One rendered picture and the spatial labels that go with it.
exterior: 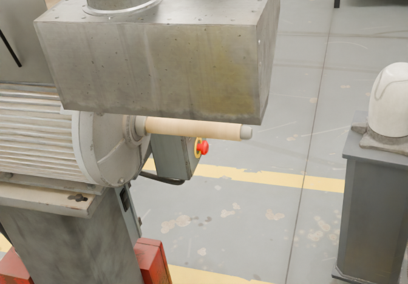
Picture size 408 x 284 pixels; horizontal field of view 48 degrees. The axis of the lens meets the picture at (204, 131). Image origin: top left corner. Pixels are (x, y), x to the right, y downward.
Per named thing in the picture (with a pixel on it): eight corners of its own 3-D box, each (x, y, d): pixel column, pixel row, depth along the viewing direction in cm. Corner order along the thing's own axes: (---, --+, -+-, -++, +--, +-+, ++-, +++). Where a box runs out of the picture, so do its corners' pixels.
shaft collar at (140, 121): (132, 124, 85) (139, 107, 87) (138, 140, 88) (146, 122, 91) (141, 125, 84) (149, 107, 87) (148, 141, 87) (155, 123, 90)
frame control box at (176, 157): (107, 199, 128) (82, 125, 113) (136, 151, 144) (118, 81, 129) (189, 211, 121) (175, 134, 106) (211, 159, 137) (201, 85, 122)
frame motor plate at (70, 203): (-53, 197, 101) (-60, 185, 99) (12, 132, 119) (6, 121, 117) (90, 219, 91) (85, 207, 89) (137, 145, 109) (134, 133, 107)
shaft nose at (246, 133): (238, 133, 80) (241, 122, 82) (240, 141, 82) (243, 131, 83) (250, 134, 80) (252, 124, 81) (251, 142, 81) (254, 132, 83)
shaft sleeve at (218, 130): (144, 125, 85) (149, 112, 87) (148, 136, 87) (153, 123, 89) (238, 133, 80) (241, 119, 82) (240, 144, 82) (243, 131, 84)
